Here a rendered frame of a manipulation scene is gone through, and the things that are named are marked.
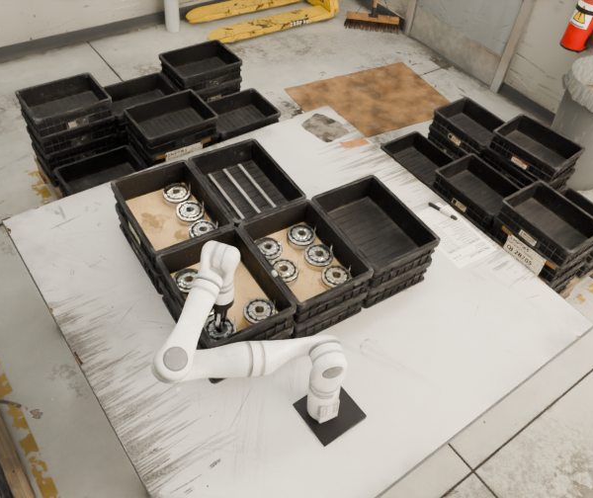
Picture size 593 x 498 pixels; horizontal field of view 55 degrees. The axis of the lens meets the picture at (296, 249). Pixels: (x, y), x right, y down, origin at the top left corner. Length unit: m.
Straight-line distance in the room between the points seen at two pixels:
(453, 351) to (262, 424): 0.71
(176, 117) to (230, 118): 0.35
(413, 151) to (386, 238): 1.45
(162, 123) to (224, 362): 1.93
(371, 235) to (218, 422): 0.87
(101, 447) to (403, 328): 1.33
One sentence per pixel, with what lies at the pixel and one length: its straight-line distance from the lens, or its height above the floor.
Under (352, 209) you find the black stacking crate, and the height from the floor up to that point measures 0.83.
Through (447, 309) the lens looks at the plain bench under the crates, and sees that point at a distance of 2.16.
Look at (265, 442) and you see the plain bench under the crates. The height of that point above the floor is 0.70.
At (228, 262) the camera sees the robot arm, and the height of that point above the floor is 1.18.
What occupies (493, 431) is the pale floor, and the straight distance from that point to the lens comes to 2.80.
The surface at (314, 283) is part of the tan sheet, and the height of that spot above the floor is 0.83.
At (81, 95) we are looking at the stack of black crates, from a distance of 3.45.
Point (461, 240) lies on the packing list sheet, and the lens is 2.42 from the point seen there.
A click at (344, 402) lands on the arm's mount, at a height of 0.72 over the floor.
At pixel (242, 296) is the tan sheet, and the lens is 1.89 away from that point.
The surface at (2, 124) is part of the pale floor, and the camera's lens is 4.20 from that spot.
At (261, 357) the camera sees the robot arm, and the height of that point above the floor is 1.08.
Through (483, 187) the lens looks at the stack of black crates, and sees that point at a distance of 3.25.
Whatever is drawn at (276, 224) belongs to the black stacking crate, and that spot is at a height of 0.87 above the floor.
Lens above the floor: 2.33
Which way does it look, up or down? 47 degrees down
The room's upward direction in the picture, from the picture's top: 7 degrees clockwise
